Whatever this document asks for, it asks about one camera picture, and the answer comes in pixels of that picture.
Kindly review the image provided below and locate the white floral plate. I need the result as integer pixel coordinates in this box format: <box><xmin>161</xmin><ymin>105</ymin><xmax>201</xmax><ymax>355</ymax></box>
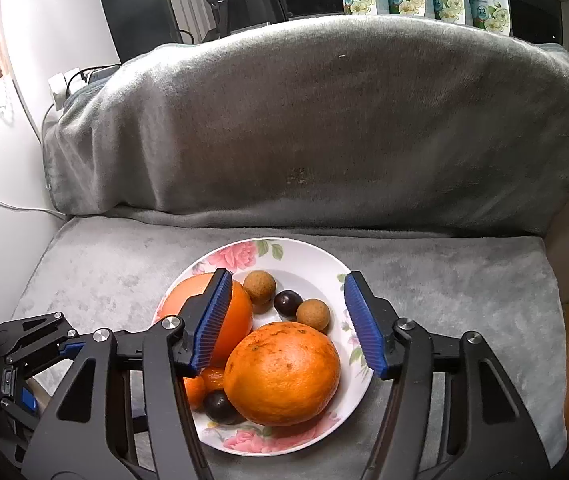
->
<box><xmin>152</xmin><ymin>237</ymin><xmax>389</xmax><ymax>457</ymax></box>

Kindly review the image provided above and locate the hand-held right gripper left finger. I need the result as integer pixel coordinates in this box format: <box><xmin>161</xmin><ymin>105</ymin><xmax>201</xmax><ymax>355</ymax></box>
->
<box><xmin>19</xmin><ymin>268</ymin><xmax>234</xmax><ymax>480</ymax></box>

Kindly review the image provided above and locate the white power strip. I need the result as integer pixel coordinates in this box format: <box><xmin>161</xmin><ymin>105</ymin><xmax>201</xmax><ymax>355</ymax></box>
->
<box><xmin>47</xmin><ymin>67</ymin><xmax>90</xmax><ymax>108</ymax></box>

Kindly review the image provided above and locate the grey fleece blanket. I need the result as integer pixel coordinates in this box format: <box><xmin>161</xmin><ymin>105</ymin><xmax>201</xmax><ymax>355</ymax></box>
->
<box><xmin>42</xmin><ymin>14</ymin><xmax>569</xmax><ymax>238</ymax></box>

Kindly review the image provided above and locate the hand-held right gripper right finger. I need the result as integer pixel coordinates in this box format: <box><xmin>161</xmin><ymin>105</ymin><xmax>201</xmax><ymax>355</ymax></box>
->
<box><xmin>343</xmin><ymin>271</ymin><xmax>552</xmax><ymax>480</ymax></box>

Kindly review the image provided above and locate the large rough orange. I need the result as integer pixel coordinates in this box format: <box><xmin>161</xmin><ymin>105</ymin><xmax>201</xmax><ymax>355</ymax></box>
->
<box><xmin>223</xmin><ymin>322</ymin><xmax>341</xmax><ymax>427</ymax></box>

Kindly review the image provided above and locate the dark purple cherry tomato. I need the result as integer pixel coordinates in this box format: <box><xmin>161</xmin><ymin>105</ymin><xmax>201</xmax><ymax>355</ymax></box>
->
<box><xmin>203</xmin><ymin>391</ymin><xmax>239</xmax><ymax>423</ymax></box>
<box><xmin>273</xmin><ymin>290</ymin><xmax>301</xmax><ymax>317</ymax></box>

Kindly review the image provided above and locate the white window frame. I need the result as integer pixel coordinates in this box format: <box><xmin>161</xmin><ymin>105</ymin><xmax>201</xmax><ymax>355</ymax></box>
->
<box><xmin>501</xmin><ymin>0</ymin><xmax>569</xmax><ymax>61</ymax></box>

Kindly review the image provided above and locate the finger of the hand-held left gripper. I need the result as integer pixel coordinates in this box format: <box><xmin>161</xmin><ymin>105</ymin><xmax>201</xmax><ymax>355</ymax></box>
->
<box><xmin>0</xmin><ymin>312</ymin><xmax>85</xmax><ymax>376</ymax></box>
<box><xmin>0</xmin><ymin>367</ymin><xmax>40</xmax><ymax>421</ymax></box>

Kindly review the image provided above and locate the light grey seat cover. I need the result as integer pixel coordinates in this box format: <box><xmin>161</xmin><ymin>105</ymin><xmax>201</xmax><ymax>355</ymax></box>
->
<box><xmin>12</xmin><ymin>217</ymin><xmax>567</xmax><ymax>480</ymax></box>

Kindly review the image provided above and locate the orange cherry tomato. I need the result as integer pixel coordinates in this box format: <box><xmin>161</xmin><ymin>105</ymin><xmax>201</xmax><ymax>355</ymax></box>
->
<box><xmin>200</xmin><ymin>367</ymin><xmax>226</xmax><ymax>393</ymax></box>
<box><xmin>183</xmin><ymin>374</ymin><xmax>208</xmax><ymax>409</ymax></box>

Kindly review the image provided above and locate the brown longan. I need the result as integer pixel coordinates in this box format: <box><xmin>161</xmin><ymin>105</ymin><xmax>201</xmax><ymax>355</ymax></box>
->
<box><xmin>243</xmin><ymin>270</ymin><xmax>277</xmax><ymax>306</ymax></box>
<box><xmin>296</xmin><ymin>298</ymin><xmax>331</xmax><ymax>332</ymax></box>

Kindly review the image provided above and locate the smooth orange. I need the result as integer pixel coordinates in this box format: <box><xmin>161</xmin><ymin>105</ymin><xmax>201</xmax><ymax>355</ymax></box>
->
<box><xmin>157</xmin><ymin>272</ymin><xmax>254</xmax><ymax>361</ymax></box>

